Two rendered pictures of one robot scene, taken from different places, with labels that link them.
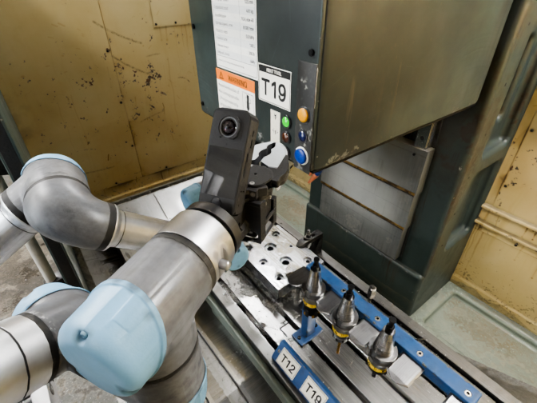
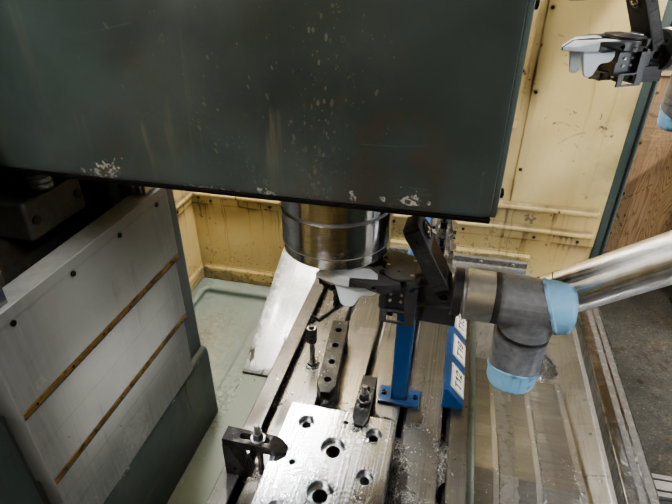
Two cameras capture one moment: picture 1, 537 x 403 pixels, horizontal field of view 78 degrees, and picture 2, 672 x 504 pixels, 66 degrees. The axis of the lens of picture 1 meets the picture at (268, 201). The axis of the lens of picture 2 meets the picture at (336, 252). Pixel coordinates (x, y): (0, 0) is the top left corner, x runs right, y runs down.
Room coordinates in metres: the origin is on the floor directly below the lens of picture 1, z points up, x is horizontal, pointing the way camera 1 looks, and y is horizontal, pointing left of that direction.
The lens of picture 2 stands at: (1.34, 0.45, 1.85)
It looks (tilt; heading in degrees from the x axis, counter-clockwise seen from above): 32 degrees down; 231
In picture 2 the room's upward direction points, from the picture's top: straight up
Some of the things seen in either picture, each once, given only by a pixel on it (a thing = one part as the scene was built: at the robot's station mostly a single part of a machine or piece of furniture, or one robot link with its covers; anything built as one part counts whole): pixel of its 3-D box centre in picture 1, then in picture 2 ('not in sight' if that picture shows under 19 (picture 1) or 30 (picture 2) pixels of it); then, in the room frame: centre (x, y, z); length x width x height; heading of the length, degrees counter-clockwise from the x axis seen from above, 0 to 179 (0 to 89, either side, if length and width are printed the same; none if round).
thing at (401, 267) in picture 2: not in sight; (419, 289); (0.85, 0.05, 1.41); 0.12 x 0.08 x 0.09; 127
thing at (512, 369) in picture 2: not in sight; (516, 348); (0.74, 0.16, 1.31); 0.11 x 0.08 x 0.11; 32
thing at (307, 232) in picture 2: not in sight; (336, 206); (0.93, -0.05, 1.53); 0.16 x 0.16 x 0.12
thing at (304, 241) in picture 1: (308, 243); (256, 449); (1.04, -0.17, 0.97); 0.13 x 0.03 x 0.15; 127
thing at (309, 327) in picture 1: (310, 305); (403, 352); (0.67, -0.13, 1.05); 0.10 x 0.05 x 0.30; 127
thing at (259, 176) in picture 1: (233, 210); (632, 56); (0.32, 0.04, 1.67); 0.12 x 0.08 x 0.09; 157
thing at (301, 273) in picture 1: (299, 277); not in sight; (0.63, -0.09, 1.21); 0.07 x 0.05 x 0.01; 127
